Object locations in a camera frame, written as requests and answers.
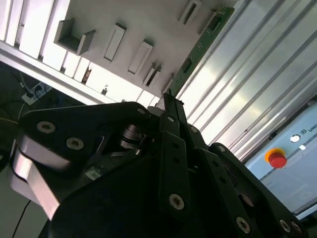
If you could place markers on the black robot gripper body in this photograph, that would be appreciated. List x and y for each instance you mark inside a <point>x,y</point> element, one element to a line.
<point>111,210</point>

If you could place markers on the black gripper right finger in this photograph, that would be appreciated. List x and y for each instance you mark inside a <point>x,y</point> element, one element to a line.
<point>223,168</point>

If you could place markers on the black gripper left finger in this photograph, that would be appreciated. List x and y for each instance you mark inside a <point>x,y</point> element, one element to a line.
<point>62,124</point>

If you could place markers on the green RAM stick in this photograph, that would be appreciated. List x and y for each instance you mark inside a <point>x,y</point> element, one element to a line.
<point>200,49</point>

